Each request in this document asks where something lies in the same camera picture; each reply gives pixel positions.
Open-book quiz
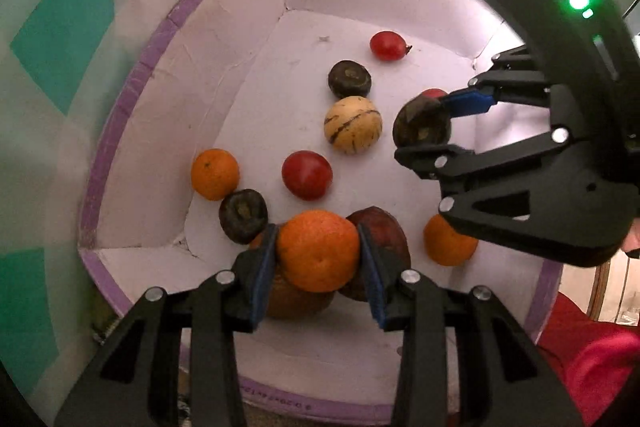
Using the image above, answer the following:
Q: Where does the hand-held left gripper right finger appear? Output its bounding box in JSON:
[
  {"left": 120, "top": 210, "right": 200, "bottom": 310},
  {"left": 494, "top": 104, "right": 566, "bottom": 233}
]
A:
[{"left": 356, "top": 223, "right": 586, "bottom": 427}]

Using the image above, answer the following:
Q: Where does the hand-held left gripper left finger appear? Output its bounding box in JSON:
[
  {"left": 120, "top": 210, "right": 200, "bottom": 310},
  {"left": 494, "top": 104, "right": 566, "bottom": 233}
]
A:
[{"left": 54, "top": 223, "right": 280, "bottom": 427}]

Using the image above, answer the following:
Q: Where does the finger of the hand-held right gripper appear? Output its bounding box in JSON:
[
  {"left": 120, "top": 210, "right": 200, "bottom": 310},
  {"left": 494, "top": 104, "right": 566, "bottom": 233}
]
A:
[
  {"left": 394, "top": 128, "right": 571, "bottom": 235},
  {"left": 442, "top": 46, "right": 553, "bottom": 118}
]

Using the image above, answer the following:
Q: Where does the large striped pepino melon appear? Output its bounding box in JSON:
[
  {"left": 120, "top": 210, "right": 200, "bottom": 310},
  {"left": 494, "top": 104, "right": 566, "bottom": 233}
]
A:
[{"left": 250, "top": 232, "right": 336, "bottom": 320}]

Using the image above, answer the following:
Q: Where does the wrinkled dark red passion fruit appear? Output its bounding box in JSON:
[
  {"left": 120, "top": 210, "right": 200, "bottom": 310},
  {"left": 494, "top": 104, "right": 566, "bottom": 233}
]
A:
[{"left": 340, "top": 206, "right": 412, "bottom": 303}]

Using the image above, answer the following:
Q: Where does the orange tangerine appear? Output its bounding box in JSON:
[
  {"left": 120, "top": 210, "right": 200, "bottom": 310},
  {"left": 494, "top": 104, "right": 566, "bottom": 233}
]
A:
[
  {"left": 276, "top": 210, "right": 361, "bottom": 293},
  {"left": 191, "top": 148, "right": 240, "bottom": 202},
  {"left": 423, "top": 214, "right": 479, "bottom": 267}
]

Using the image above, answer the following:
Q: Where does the small striped pepino melon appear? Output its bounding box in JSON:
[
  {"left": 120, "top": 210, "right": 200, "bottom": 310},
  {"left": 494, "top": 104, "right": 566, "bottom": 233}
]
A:
[{"left": 323, "top": 96, "right": 383, "bottom": 154}]

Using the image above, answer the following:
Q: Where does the red tomato with stem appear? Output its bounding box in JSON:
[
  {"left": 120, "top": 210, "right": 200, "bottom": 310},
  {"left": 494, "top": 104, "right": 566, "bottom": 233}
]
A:
[{"left": 370, "top": 31, "right": 413, "bottom": 62}]

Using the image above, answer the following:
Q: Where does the white cardboard box purple rim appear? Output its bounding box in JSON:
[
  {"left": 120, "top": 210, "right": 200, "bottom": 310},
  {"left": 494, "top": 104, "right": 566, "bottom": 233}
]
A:
[{"left": 77, "top": 0, "right": 563, "bottom": 425}]

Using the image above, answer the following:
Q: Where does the person's red clothing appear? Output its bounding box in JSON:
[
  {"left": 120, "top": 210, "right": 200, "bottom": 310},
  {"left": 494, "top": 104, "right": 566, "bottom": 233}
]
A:
[{"left": 537, "top": 292, "right": 640, "bottom": 427}]

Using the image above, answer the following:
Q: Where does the teal checked tablecloth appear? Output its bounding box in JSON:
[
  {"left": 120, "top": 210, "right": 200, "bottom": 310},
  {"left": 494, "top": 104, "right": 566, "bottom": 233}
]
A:
[{"left": 0, "top": 0, "right": 276, "bottom": 423}]

